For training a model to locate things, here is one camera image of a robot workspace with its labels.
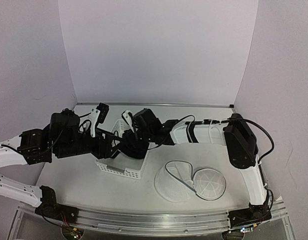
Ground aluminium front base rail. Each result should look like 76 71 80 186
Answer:
8 199 291 239

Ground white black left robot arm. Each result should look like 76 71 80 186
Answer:
0 104 117 219

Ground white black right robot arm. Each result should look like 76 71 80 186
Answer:
119 108 274 222

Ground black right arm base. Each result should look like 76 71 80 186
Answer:
228 188 274 229

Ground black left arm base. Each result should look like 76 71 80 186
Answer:
34 185 79 224

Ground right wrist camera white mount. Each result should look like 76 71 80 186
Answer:
121 110 136 133

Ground white perforated plastic basket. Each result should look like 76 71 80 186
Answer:
94 119 148 180

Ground aluminium rear table rail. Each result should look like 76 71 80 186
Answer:
77 101 235 109

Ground white mesh laundry bag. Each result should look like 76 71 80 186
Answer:
154 160 227 203

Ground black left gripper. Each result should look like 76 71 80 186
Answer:
54 127 125 160

